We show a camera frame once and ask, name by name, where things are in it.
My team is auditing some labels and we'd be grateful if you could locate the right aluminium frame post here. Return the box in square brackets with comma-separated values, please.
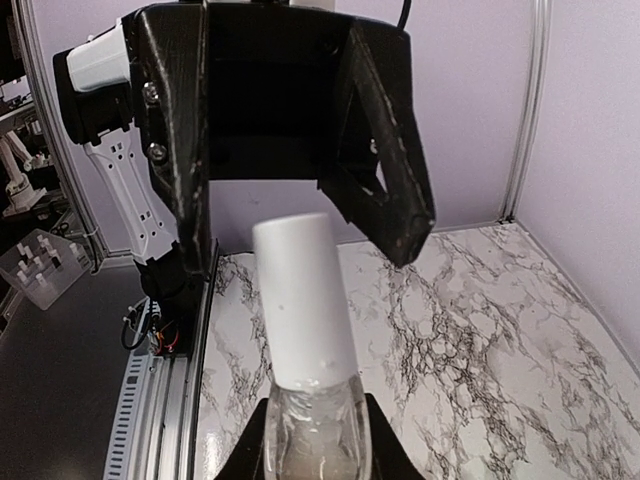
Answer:
[498, 0, 553, 223]

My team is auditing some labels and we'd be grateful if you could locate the clear nail polish bottle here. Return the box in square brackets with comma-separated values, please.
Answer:
[263, 375, 373, 480]

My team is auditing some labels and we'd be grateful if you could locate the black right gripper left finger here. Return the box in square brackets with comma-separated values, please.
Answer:
[215, 398, 268, 480]

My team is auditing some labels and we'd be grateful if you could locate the left aluminium frame post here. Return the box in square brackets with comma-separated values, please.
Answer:
[11, 0, 106, 272]

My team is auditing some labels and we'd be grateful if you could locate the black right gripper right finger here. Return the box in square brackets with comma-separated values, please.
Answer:
[367, 393, 424, 480]

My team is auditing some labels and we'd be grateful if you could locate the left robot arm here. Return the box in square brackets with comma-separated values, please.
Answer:
[53, 1, 436, 357]

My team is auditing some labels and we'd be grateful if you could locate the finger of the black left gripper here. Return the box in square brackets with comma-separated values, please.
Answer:
[318, 22, 436, 265]
[137, 1, 210, 274]

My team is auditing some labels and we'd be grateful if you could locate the aluminium frame post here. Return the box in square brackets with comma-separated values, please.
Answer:
[11, 0, 106, 272]
[498, 0, 553, 223]

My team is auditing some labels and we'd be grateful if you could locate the front aluminium rail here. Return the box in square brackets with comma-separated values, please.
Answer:
[102, 245, 219, 479]

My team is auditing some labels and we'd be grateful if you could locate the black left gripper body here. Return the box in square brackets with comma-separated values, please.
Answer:
[122, 0, 416, 184]

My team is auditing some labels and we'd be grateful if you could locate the clear plastic bottle tray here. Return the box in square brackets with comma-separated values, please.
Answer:
[1, 229, 92, 311]

